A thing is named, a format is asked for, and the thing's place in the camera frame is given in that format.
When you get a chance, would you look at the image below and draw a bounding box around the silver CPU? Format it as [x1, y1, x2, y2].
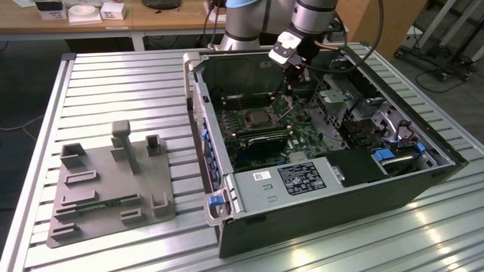
[247, 110, 275, 127]

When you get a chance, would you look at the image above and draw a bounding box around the black RAM slot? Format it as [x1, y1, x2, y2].
[221, 100, 273, 108]
[221, 97, 273, 105]
[223, 104, 275, 112]
[221, 94, 272, 102]

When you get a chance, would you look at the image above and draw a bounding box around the CPU socket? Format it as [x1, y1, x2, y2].
[241, 107, 281, 130]

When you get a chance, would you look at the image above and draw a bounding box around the silver metal drive cage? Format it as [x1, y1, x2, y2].
[312, 58, 383, 150]

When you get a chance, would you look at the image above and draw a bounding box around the green motherboard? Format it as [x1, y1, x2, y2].
[215, 93, 328, 173]

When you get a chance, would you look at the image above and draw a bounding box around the green RAM stick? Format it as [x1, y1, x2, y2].
[75, 199, 124, 214]
[225, 127, 289, 142]

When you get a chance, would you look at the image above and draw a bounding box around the black graphics card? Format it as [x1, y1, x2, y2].
[240, 133, 289, 163]

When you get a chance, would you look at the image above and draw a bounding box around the brown wooden cabinet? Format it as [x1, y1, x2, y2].
[340, 0, 424, 61]

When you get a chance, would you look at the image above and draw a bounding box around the black plastic shroud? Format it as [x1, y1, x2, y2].
[325, 147, 391, 188]

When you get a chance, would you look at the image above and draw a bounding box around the blue drive latch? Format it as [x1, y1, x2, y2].
[372, 148, 395, 164]

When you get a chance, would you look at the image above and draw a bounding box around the wooden desk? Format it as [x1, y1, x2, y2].
[0, 0, 341, 52]

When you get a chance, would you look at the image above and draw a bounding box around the black round base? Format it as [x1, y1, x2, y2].
[141, 0, 181, 9]

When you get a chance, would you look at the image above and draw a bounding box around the silver power supply unit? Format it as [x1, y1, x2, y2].
[229, 157, 345, 214]

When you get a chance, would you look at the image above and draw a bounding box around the blue case latch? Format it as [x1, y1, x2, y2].
[207, 194, 224, 210]

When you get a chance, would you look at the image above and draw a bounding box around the white cube box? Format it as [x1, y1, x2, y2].
[99, 2, 128, 20]

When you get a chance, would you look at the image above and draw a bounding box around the black PC case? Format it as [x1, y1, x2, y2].
[183, 42, 471, 260]

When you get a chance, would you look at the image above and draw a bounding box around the grey parts rack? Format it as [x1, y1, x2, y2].
[44, 120, 177, 249]

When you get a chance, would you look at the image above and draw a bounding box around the white box with black top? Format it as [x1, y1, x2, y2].
[36, 0, 65, 21]

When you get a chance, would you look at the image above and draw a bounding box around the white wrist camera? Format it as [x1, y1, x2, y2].
[267, 31, 304, 65]

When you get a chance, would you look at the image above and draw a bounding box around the black camera cable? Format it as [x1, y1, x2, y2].
[303, 0, 385, 73]

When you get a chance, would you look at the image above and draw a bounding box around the white metal frame cart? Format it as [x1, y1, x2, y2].
[392, 0, 484, 83]

